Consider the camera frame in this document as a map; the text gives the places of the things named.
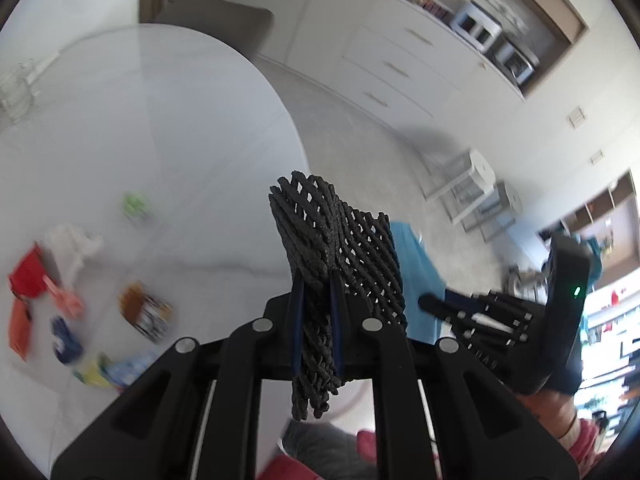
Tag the orange wrapper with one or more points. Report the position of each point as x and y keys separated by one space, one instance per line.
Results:
x=20 y=330

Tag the brown striped snack packet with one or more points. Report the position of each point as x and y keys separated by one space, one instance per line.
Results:
x=145 y=312

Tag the row of red boxes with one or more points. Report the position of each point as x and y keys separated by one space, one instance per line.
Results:
x=434 y=5

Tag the white built-in cabinet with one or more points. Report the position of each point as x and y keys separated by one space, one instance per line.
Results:
x=400 y=55

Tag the blue wrapper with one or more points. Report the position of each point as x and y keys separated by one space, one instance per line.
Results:
x=65 y=340

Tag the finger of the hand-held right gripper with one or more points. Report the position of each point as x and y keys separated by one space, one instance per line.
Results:
x=435 y=306
x=462 y=299

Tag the person's right hand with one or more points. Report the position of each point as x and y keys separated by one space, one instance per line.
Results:
x=542 y=410

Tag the black foam net sleeve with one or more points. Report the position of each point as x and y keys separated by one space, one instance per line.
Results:
x=320 y=230

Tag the red wrapper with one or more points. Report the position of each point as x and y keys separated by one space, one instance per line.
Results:
x=27 y=272

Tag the wooden bookshelf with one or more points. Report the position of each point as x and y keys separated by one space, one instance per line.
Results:
x=595 y=210

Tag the grey dining chair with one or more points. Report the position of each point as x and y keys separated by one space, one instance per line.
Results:
x=215 y=17

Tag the wall switch plate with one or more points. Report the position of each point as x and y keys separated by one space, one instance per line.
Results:
x=577 y=117

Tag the green paper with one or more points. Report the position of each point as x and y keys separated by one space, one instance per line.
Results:
x=136 y=206

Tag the white countertop appliance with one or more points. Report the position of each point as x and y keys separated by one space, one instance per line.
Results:
x=475 y=22

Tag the white step stool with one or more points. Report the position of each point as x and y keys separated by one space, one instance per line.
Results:
x=492 y=210
x=470 y=170

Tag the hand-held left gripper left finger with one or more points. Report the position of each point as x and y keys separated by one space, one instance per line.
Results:
x=298 y=325

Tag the pink wrapper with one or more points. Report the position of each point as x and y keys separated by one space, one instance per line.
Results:
x=65 y=300

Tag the silver microwave oven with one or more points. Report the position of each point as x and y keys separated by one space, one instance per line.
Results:
x=517 y=60

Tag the blue white packet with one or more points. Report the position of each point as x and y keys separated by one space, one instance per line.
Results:
x=132 y=367

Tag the grey quilted trousers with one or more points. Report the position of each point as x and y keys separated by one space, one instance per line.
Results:
x=325 y=452

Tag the yellow green packet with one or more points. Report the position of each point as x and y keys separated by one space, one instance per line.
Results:
x=92 y=372

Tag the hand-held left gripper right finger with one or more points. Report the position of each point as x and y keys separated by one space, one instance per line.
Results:
x=336 y=325

